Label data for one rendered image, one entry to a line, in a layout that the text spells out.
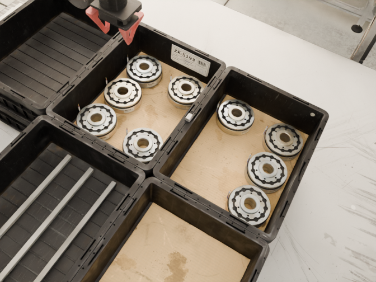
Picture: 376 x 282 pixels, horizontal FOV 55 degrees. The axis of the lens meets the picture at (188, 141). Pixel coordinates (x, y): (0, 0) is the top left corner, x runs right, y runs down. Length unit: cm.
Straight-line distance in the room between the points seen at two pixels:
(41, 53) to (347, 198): 101
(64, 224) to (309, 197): 68
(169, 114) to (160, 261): 40
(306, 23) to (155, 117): 197
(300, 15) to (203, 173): 209
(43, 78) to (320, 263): 92
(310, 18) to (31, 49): 211
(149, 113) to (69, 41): 37
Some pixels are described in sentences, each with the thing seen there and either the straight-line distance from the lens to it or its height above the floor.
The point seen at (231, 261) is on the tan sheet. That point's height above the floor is 83.
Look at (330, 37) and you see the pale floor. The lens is 279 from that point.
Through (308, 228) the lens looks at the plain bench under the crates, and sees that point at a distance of 110.
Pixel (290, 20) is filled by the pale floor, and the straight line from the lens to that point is 280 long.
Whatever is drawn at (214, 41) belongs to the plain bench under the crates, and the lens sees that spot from 143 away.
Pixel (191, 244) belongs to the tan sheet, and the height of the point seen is 83.
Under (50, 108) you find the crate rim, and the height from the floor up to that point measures 93.
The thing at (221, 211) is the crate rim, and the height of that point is 93.
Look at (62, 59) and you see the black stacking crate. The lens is 117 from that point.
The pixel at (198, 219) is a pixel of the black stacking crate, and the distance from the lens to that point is 83.
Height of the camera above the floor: 165
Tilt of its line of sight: 58 degrees down
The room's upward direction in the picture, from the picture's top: 10 degrees clockwise
